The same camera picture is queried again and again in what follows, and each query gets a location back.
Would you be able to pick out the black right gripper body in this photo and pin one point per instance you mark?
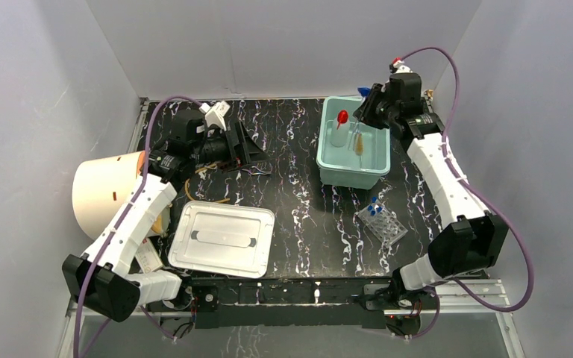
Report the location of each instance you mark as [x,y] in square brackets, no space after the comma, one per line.
[375,110]

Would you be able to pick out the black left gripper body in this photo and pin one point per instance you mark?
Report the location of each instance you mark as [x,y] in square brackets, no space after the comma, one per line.
[237,141]

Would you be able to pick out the blue-based glass measuring cylinder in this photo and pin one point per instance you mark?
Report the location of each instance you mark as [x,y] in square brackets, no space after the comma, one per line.
[364,93]

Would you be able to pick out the tan rubber tubing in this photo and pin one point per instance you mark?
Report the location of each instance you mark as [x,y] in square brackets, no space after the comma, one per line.
[193,187]

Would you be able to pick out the wooden-handled test tube brush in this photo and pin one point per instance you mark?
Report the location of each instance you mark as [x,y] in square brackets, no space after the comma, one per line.
[358,144]

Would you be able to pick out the clear test tube rack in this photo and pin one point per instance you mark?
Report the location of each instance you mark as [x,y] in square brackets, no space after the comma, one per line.
[385,225]

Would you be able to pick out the metal wire test tube holder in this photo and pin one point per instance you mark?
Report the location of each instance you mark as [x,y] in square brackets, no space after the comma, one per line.
[256,171]

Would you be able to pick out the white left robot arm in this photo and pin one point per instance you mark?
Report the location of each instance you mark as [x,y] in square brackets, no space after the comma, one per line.
[99,279]

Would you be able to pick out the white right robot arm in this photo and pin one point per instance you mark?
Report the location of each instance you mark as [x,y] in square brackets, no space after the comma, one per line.
[472,235]

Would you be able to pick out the white red-capped wash bottle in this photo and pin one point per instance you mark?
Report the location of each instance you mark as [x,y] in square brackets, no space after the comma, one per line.
[340,130]

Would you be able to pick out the light teal plastic bin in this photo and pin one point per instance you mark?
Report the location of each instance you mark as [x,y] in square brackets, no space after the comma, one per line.
[350,154]

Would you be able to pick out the white plastic bin lid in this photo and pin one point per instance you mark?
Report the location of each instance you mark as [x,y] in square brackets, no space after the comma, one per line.
[223,239]

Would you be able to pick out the cream cylindrical centrifuge drum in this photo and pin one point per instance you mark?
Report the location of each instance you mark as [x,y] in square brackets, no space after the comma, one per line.
[101,186]

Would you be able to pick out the small white labelled box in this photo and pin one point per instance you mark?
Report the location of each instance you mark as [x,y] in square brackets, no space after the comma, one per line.
[147,257]

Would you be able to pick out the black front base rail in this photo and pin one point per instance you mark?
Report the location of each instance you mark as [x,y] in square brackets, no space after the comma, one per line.
[319,301]

